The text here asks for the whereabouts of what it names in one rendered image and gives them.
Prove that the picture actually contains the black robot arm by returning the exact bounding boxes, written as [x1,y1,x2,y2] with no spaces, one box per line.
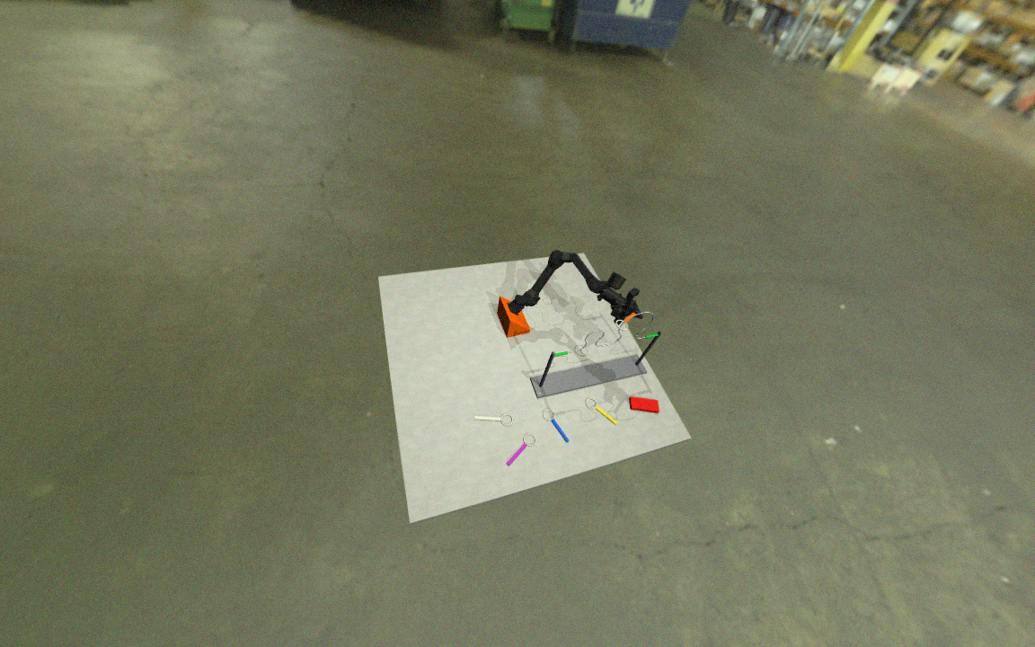
[507,249,625,318]

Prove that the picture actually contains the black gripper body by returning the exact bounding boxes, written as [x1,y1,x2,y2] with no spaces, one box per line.
[610,288,640,324]

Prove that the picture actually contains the grey loop with yellow handle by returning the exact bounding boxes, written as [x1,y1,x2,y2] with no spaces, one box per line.
[586,398,617,425]

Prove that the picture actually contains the grey loop with blue handle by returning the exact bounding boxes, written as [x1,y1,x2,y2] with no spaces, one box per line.
[543,409,570,442]

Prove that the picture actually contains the grey loop with purple handle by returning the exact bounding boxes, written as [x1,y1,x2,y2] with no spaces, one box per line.
[507,433,536,466]

